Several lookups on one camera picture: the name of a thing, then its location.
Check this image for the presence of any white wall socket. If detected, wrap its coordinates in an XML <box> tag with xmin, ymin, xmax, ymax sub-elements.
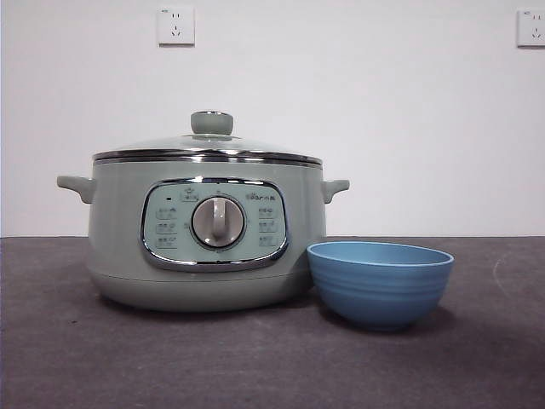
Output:
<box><xmin>516</xmin><ymin>9</ymin><xmax>545</xmax><ymax>49</ymax></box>
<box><xmin>158</xmin><ymin>7</ymin><xmax>197</xmax><ymax>47</ymax></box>

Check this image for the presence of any glass lid with green knob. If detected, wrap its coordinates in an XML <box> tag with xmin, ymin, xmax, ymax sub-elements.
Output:
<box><xmin>92</xmin><ymin>110</ymin><xmax>324</xmax><ymax>165</ymax></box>

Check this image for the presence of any blue ribbed bowl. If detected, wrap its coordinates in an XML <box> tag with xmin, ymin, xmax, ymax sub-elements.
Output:
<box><xmin>306</xmin><ymin>240</ymin><xmax>456</xmax><ymax>333</ymax></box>

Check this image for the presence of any pale green electric steamer pot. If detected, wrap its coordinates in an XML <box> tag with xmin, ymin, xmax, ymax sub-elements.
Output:
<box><xmin>56</xmin><ymin>159</ymin><xmax>351</xmax><ymax>314</ymax></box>

